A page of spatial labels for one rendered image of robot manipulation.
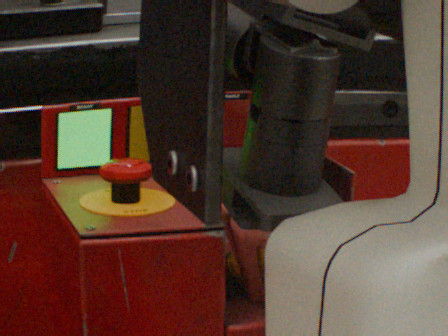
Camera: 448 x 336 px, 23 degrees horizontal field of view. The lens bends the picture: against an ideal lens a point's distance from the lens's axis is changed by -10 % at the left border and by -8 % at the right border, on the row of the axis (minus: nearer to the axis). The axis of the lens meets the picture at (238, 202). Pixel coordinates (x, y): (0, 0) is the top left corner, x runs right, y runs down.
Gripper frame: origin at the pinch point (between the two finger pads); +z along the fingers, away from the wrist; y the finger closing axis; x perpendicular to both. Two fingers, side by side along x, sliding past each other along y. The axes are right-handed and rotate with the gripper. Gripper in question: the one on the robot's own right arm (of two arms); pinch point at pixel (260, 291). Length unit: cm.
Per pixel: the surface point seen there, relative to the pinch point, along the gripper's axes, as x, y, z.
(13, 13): 14.3, 33.7, -11.4
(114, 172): 11.0, 3.4, -8.4
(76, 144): 11.6, 12.8, -6.4
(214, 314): 5.3, -4.2, -1.0
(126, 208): 10.2, 2.2, -6.1
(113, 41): 5.4, 26.3, -10.4
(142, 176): 9.0, 2.9, -8.2
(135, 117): 6.6, 13.0, -8.3
